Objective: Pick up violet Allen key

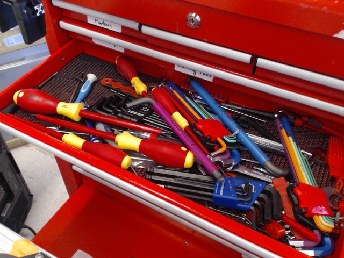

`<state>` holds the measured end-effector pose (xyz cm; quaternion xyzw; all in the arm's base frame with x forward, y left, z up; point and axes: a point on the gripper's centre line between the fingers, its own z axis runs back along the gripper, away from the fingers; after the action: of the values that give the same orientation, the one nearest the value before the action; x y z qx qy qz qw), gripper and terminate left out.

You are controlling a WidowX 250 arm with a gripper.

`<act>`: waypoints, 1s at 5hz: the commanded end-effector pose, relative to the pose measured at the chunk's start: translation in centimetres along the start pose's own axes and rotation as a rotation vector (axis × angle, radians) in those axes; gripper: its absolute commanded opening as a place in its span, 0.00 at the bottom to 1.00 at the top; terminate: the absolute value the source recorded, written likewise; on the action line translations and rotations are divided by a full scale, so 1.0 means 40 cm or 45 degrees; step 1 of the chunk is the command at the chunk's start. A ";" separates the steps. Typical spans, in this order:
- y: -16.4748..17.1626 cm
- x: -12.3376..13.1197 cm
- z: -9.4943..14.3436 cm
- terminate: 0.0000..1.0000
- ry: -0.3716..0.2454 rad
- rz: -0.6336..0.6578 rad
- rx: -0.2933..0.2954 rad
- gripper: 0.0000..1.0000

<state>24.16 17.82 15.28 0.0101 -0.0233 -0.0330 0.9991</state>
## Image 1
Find black mesh drawer liner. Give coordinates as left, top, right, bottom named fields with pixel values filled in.
left=12, top=52, right=340, bottom=237

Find red holder colourful keys right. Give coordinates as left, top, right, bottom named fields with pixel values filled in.
left=275, top=110, right=339, bottom=234

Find blue hex key holder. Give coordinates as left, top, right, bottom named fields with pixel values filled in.
left=212, top=177, right=267, bottom=211

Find large blue Allen key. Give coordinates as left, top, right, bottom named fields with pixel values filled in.
left=188, top=76, right=292, bottom=178

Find red yellow screwdriver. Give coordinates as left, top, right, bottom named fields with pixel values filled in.
left=36, top=114, right=195, bottom=169
left=151, top=87, right=221, bottom=170
left=13, top=88, right=166, bottom=136
left=116, top=55, right=149, bottom=97
left=7, top=113, right=132, bottom=169

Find blue white small screwdriver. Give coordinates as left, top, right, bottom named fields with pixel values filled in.
left=74, top=73, right=97, bottom=103

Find yellow object bottom left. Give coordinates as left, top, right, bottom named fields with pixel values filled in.
left=9, top=239, right=39, bottom=257

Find red yellow screwdriver front left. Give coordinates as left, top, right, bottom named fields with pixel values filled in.
left=7, top=113, right=132, bottom=169

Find white label Markers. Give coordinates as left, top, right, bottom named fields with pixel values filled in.
left=87, top=16, right=121, bottom=33

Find open red drawer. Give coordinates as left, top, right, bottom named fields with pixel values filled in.
left=1, top=36, right=343, bottom=257

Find silver wrench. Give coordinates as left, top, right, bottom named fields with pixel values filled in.
left=231, top=164, right=276, bottom=183

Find red comb-like holder right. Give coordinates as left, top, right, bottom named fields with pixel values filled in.
left=327, top=136, right=343, bottom=178

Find red holder colourful keys centre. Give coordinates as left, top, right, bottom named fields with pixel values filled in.
left=161, top=82, right=241, bottom=169

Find white label cutting tools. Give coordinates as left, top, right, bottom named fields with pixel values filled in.
left=174, top=64, right=214, bottom=82

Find red yellow screwdriver back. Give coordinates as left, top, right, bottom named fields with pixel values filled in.
left=116, top=55, right=149, bottom=97

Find red holder colourful keys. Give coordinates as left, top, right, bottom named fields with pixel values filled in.
left=161, top=82, right=241, bottom=169
left=275, top=110, right=339, bottom=234

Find red yellow screwdriver front middle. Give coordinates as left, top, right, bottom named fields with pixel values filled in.
left=36, top=114, right=195, bottom=169

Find violet Allen key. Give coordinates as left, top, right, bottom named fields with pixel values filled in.
left=126, top=97, right=225, bottom=182

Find red yellow screwdriver centre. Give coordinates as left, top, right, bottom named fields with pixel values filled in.
left=151, top=87, right=221, bottom=170

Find orange plastic key holder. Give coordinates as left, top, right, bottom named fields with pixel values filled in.
left=101, top=78, right=140, bottom=98

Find black box on floor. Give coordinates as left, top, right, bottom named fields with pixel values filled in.
left=1, top=138, right=33, bottom=233

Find black device top left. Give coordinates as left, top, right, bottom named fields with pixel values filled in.
left=1, top=0, right=46, bottom=45

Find red yellow screwdriver far left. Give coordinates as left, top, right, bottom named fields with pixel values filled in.
left=13, top=88, right=166, bottom=136

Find red tool chest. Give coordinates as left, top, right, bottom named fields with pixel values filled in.
left=0, top=0, right=344, bottom=258

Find silver chest lock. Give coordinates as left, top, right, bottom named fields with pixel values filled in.
left=187, top=12, right=202, bottom=28

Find black torx key set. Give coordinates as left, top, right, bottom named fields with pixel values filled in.
left=92, top=94, right=174, bottom=135

